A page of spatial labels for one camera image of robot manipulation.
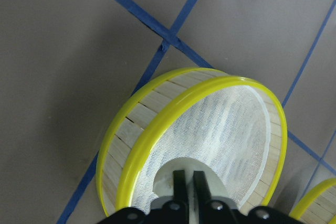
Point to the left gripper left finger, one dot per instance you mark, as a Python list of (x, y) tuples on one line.
[(180, 197)]

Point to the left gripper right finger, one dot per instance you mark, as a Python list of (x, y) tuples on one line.
[(203, 196)]

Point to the white steamed bun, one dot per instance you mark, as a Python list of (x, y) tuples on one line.
[(163, 182)]

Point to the yellow bamboo steamer tray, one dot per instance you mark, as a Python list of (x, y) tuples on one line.
[(234, 126)]

